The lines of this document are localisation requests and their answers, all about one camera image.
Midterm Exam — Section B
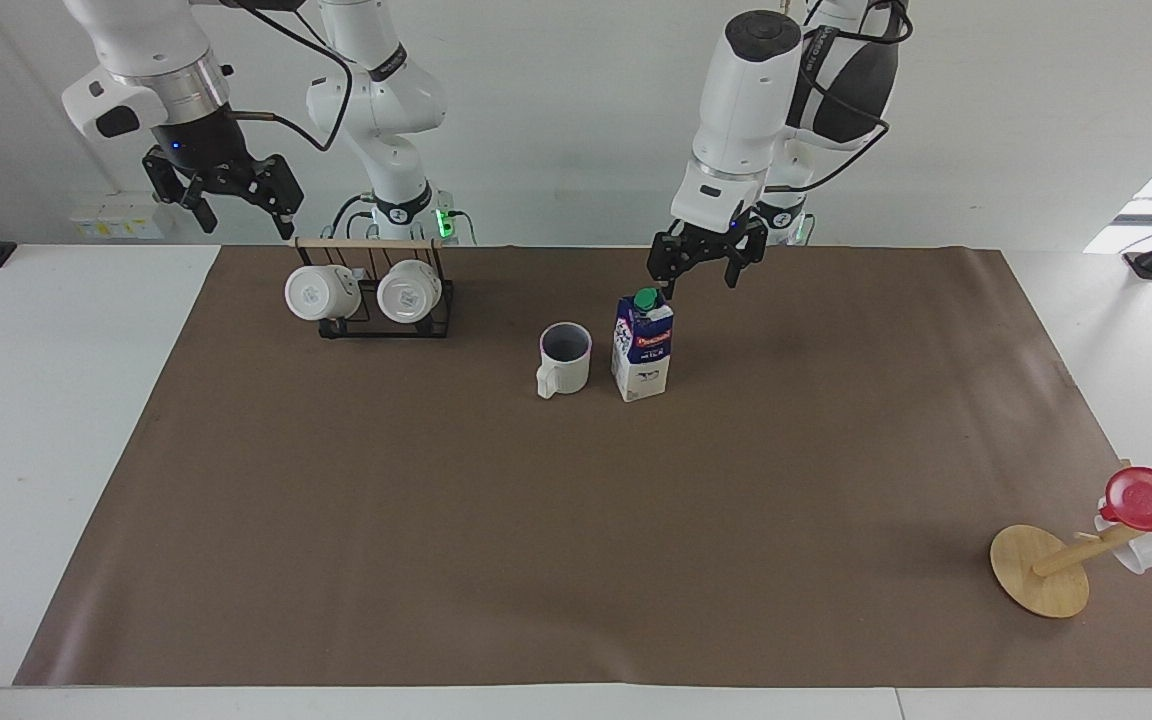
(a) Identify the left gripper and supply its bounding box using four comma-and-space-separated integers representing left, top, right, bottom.
647, 214, 770, 300

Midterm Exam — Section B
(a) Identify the white mug with dark inside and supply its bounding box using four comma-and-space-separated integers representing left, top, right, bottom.
535, 321, 594, 400

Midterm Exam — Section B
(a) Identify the wooden mug tree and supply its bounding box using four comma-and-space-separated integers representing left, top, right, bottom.
989, 524, 1152, 620

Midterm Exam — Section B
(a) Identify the milk carton with green cap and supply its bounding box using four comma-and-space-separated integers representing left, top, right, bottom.
610, 287, 676, 404

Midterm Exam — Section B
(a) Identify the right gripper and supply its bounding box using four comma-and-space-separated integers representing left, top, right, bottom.
142, 110, 304, 242

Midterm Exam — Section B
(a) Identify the white cup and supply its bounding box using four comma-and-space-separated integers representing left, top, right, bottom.
1094, 508, 1152, 577

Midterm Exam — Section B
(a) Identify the black cable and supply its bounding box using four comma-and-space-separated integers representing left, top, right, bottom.
784, 0, 914, 193
221, 0, 355, 154

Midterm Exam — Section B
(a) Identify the white wall socket box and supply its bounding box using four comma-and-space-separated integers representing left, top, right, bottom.
70, 204, 165, 242

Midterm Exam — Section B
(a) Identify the black wire mug rack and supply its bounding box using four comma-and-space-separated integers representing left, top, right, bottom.
294, 236, 457, 341

